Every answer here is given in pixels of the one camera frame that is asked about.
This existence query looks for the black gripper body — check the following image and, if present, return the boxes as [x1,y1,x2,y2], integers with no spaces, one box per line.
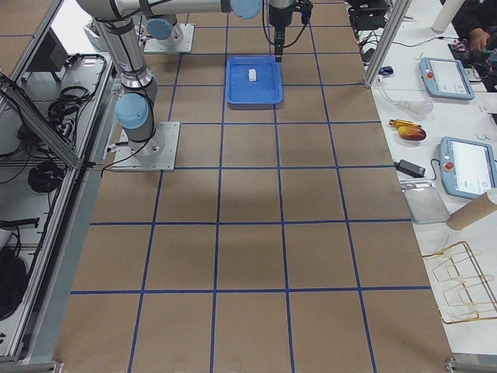
[269,2,313,45]

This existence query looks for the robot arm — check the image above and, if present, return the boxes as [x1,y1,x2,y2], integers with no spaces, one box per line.
[146,14,183,44]
[79,1,313,158]

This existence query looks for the blue plastic tray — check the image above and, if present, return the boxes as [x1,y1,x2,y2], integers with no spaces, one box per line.
[225,55,283,107]

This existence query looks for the metal tray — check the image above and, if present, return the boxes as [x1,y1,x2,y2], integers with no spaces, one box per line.
[404,186,450,225]

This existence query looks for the person hand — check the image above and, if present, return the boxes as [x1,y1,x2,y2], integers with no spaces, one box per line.
[468,27,491,51]

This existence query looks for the blue small box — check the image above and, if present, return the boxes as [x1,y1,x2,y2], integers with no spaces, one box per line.
[378,66,394,76]

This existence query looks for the red yellow mango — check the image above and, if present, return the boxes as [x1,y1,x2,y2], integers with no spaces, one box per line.
[398,126,426,141]

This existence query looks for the teach pendant far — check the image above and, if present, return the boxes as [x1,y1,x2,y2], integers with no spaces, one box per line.
[419,58,474,101]

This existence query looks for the teach pendant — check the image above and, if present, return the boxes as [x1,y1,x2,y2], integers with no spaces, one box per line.
[419,58,474,101]
[438,137,496,200]

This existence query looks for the black power adapter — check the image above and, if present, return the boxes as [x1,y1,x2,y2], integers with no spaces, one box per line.
[394,159,426,178]

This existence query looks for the teach pendant near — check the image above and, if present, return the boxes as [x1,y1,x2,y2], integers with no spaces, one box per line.
[438,137,496,200]

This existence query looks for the cardboard tube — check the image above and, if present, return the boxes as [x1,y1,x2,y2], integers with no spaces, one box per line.
[447,188,496,231]

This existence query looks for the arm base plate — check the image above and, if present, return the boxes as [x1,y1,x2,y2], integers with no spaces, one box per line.
[144,23,194,54]
[111,122,180,172]

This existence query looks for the aluminium frame post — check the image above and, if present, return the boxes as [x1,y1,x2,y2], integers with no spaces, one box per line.
[363,0,412,88]

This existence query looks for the gold wire rack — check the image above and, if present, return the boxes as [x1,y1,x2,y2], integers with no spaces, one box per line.
[422,241,496,325]

